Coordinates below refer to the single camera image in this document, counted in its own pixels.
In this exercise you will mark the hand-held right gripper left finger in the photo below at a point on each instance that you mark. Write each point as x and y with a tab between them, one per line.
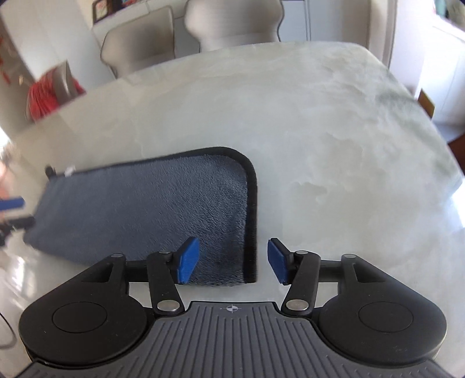
189	260

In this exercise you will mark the framed picture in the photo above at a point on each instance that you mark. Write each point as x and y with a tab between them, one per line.
109	9

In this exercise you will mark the grey microfibre towel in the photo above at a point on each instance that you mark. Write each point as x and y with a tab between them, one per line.
145	203

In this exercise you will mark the grey upholstered dining chair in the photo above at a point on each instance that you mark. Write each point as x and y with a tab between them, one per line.
71	80
232	21
141	40

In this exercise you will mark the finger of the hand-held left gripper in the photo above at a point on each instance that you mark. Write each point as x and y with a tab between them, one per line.
12	203
20	222

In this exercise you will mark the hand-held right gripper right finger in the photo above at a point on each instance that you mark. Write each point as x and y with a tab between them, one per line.
276	260

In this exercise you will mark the brown chair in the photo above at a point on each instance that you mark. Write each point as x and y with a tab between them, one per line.
427	103

